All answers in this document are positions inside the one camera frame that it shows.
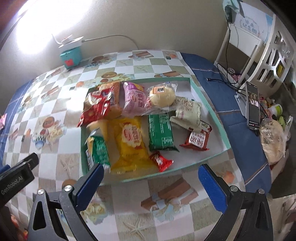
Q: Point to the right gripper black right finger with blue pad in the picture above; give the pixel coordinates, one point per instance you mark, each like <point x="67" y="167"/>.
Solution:
<point x="230" y="200"/>

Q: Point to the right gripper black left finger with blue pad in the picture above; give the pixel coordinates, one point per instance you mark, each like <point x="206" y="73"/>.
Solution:
<point x="44" y="223"/>

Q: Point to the red white biscuit packet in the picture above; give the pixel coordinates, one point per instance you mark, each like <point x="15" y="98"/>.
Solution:
<point x="198" y="140"/>

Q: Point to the pale green snack packet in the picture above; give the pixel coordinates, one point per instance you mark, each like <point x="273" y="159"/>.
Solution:
<point x="187" y="114"/>

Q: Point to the round bun clear wrapper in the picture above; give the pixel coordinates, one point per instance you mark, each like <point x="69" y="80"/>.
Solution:
<point x="161" y="98"/>

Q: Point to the small pink wrapper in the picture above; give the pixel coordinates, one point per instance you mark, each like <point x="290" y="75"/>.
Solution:
<point x="3" y="121"/>

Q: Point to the checkered food-print table mat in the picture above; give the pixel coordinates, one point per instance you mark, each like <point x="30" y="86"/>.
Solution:
<point x="42" y="118"/>

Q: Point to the green striped biscuit packet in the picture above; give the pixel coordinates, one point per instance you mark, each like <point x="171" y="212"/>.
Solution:
<point x="97" y="152"/>

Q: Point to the blue plaid tablecloth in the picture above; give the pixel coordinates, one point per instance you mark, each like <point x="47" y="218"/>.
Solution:
<point x="246" y="146"/>

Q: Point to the bread in plastic bag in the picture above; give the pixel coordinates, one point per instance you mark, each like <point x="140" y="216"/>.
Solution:
<point x="273" y="140"/>

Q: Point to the small red candy packet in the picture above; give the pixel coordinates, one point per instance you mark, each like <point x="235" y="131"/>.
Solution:
<point x="161" y="162"/>

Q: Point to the white green jar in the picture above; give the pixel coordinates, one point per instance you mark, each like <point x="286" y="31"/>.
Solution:
<point x="276" y="110"/>

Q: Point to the large red snack packet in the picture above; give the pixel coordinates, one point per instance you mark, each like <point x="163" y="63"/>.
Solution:
<point x="96" y="106"/>

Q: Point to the yellow snack packet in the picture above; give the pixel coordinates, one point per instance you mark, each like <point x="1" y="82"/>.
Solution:
<point x="133" y="154"/>

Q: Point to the white phone stand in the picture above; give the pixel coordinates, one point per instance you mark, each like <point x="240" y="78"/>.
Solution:
<point x="241" y="101"/>

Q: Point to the white tray teal rim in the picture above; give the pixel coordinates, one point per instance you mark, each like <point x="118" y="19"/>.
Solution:
<point x="217" y="142"/>

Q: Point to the dark green snack packet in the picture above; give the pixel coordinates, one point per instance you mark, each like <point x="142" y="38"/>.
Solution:
<point x="160" y="133"/>

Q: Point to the smartphone on stand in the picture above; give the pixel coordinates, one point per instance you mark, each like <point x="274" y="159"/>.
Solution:
<point x="252" y="106"/>

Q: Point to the orange snack packet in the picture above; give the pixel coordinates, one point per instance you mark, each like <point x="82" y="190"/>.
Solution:
<point x="115" y="109"/>

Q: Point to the teal box with red sticker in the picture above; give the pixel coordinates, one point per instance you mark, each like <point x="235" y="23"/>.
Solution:
<point x="71" y="58"/>

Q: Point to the pink snack packet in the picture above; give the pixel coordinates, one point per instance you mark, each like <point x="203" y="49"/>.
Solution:
<point x="135" y="99"/>

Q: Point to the white power strip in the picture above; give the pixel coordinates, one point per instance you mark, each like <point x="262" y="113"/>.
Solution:
<point x="70" y="42"/>

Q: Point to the white shelf rack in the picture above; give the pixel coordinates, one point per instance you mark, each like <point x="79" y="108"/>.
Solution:
<point x="257" y="31"/>

